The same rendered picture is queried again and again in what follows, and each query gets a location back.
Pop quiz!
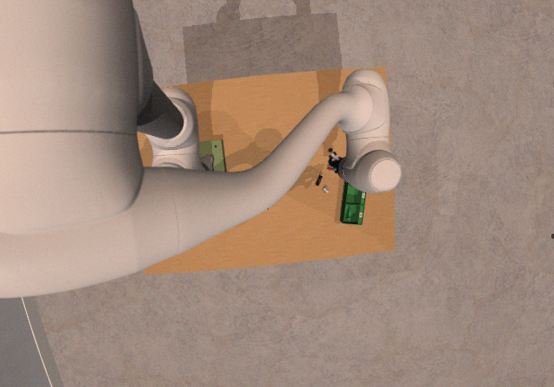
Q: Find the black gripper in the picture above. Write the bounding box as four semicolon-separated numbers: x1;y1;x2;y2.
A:
327;152;342;174

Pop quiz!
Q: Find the green three-compartment bin rack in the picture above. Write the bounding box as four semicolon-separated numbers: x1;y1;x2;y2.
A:
340;181;366;225

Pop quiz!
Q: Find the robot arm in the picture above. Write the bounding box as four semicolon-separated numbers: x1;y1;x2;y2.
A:
0;0;402;298

